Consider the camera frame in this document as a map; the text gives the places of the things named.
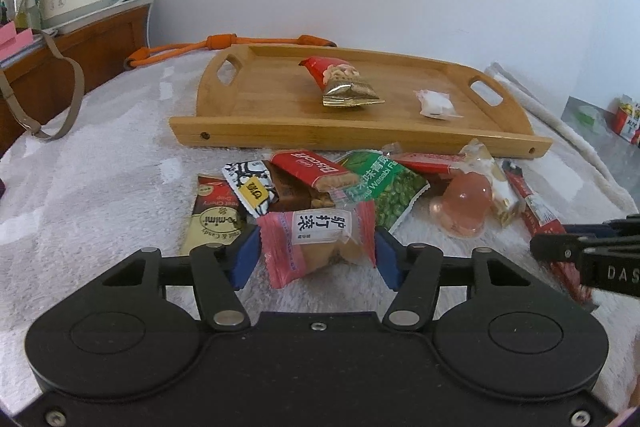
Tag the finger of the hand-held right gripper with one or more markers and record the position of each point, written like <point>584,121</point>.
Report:
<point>555,247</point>
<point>620,227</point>

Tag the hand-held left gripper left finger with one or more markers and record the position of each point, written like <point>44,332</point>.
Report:
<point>247,254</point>

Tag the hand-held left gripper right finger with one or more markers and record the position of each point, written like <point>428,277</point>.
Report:
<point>390,257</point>

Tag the dark red stick packet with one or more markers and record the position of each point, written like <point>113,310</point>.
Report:
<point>542,212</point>

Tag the cream brown candy packet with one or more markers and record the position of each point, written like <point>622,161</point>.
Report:
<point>215,217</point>

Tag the green peas packet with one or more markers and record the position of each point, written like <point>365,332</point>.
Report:
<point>395,194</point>

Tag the black white snack packet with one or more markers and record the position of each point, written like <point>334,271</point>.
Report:
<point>250,187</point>

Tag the pink pastry packet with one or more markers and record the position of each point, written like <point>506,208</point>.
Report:
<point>320,242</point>

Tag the brown peanut packet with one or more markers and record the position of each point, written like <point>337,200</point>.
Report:
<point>292,194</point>

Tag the clear nougat packet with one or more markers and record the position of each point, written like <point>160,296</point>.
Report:
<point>500,187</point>

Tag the pink jelly cup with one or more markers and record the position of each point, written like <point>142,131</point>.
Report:
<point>462,207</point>

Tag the red snack packet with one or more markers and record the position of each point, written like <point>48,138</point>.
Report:
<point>430,163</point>

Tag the red biscuit packet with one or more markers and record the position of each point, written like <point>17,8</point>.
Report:
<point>315,167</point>

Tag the wooden tray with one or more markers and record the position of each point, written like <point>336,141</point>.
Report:
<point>280,92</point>

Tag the red white packet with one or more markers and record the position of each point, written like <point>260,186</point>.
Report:
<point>625,122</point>

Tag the clear plastic bag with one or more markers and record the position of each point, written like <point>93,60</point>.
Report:
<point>585,117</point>

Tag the white wrapped candy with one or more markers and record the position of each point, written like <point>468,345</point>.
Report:
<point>434,103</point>

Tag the red nut packet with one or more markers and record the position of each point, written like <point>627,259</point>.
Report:
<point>345,82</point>

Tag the wooden cabinet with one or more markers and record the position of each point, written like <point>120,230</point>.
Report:
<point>100,47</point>

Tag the pink box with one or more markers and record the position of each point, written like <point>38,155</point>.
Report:
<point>15,39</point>

